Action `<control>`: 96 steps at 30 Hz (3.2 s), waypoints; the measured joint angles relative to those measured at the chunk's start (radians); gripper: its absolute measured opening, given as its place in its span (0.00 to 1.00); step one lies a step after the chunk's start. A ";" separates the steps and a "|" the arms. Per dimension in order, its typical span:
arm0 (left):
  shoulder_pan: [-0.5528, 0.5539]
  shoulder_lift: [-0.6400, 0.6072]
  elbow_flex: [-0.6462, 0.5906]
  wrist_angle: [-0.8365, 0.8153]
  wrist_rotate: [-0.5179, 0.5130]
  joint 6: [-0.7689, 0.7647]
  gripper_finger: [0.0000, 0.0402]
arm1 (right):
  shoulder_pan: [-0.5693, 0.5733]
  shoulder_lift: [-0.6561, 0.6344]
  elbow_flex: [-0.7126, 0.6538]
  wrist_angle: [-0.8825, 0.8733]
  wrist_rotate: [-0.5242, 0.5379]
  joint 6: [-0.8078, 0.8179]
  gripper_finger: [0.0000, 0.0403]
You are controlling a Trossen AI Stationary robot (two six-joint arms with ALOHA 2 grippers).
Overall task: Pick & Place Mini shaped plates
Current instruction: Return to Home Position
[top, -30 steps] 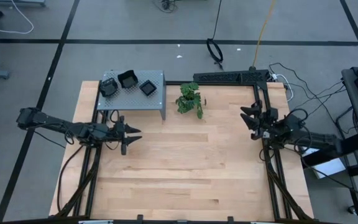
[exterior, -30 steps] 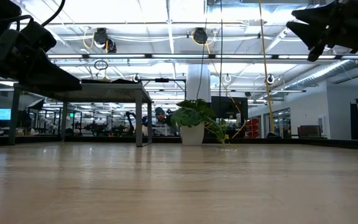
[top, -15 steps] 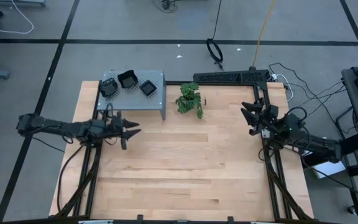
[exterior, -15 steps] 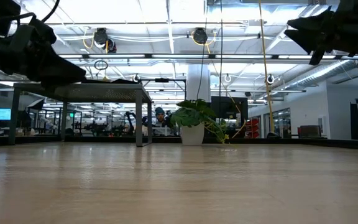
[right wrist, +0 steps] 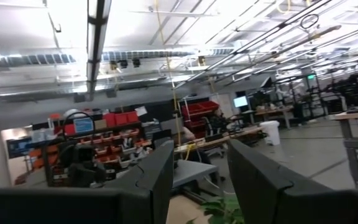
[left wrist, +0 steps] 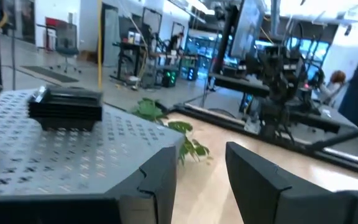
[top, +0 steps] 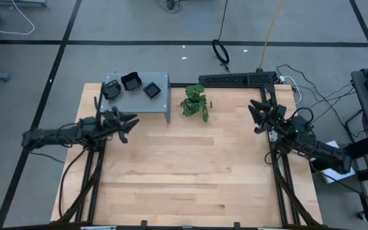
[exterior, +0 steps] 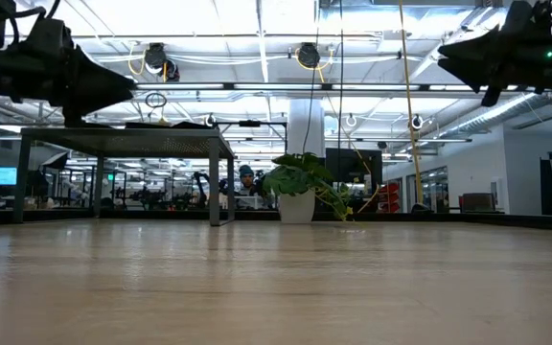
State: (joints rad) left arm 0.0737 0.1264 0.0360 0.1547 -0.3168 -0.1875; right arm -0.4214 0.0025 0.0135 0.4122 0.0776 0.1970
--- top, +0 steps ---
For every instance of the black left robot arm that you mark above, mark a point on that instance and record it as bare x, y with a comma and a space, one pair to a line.
53, 135

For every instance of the grey perforated metal shelf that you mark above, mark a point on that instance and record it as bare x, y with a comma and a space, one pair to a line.
133, 105

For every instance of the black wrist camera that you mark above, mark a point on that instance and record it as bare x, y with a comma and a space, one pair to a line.
299, 124
89, 123

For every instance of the silver arm base bracket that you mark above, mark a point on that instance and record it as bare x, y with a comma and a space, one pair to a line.
272, 136

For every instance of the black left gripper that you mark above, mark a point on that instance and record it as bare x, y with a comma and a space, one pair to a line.
112, 123

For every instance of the grey metal floor bar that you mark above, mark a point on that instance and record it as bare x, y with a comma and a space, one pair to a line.
27, 2

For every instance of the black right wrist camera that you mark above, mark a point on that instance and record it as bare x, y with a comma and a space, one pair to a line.
299, 124

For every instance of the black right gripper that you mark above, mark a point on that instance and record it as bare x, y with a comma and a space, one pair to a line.
275, 118

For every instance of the black perforated box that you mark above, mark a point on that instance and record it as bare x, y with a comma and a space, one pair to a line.
235, 79

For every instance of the green potted plant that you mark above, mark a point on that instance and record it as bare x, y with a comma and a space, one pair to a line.
194, 102

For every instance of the white paper sheet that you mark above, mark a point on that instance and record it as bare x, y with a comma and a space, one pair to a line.
331, 145

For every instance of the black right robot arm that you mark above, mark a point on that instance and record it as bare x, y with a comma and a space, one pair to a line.
324, 155

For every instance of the black desk crossbar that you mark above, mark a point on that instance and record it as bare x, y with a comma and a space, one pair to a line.
359, 148

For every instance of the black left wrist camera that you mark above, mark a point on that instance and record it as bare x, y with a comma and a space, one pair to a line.
89, 123

